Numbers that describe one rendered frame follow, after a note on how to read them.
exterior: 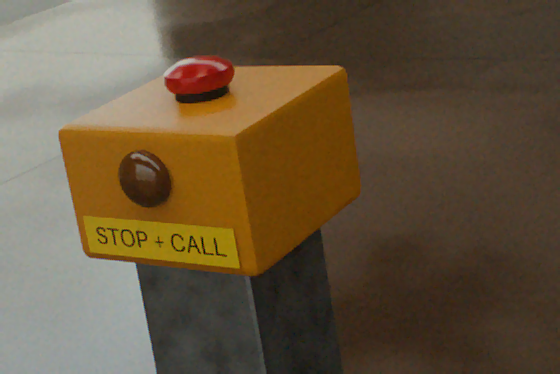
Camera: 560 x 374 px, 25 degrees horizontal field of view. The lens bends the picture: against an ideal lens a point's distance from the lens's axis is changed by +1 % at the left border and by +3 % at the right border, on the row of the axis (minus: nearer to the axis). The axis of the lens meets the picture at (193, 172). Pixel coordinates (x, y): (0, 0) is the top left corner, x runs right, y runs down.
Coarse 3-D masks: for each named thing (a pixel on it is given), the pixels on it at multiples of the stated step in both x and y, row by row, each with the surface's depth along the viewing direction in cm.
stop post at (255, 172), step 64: (64, 128) 66; (128, 128) 63; (192, 128) 61; (256, 128) 61; (320, 128) 66; (192, 192) 62; (256, 192) 61; (320, 192) 66; (128, 256) 66; (192, 256) 63; (256, 256) 61; (320, 256) 70; (192, 320) 68; (256, 320) 65; (320, 320) 71
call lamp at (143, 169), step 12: (132, 156) 62; (144, 156) 62; (156, 156) 62; (120, 168) 63; (132, 168) 62; (144, 168) 62; (156, 168) 62; (120, 180) 63; (132, 180) 62; (144, 180) 62; (156, 180) 62; (168, 180) 62; (132, 192) 63; (144, 192) 62; (156, 192) 62; (168, 192) 62; (144, 204) 63; (156, 204) 63
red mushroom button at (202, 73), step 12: (192, 60) 66; (204, 60) 66; (216, 60) 66; (228, 60) 67; (168, 72) 66; (180, 72) 65; (192, 72) 65; (204, 72) 65; (216, 72) 65; (228, 72) 65; (168, 84) 66; (180, 84) 65; (192, 84) 65; (204, 84) 65; (216, 84) 65
